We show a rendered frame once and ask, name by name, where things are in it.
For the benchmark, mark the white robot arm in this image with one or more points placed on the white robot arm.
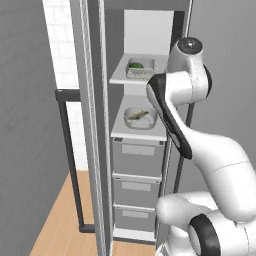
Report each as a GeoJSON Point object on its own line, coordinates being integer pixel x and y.
{"type": "Point", "coordinates": [213, 156]}

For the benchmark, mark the clear container with fish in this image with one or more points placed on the clear container with fish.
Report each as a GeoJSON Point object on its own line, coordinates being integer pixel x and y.
{"type": "Point", "coordinates": [140, 118]}

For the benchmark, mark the clear container with vegetables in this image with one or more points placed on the clear container with vegetables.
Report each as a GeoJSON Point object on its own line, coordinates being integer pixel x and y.
{"type": "Point", "coordinates": [140, 68]}

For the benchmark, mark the white fridge shelf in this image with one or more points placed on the white fridge shelf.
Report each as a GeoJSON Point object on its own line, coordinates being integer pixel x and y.
{"type": "Point", "coordinates": [121, 75]}
{"type": "Point", "coordinates": [140, 131]}

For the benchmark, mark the grey fridge drawer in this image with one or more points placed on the grey fridge drawer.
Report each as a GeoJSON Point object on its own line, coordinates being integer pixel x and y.
{"type": "Point", "coordinates": [136, 191]}
{"type": "Point", "coordinates": [138, 156]}
{"type": "Point", "coordinates": [135, 218]}

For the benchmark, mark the grey fridge door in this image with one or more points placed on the grey fridge door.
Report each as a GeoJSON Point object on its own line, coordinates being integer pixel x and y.
{"type": "Point", "coordinates": [91, 133]}

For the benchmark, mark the grey fridge body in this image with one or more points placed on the grey fridge body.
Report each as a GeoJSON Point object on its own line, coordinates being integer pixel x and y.
{"type": "Point", "coordinates": [226, 66]}

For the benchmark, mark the black metal frame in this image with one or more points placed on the black metal frame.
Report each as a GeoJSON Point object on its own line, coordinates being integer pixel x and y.
{"type": "Point", "coordinates": [71, 156]}

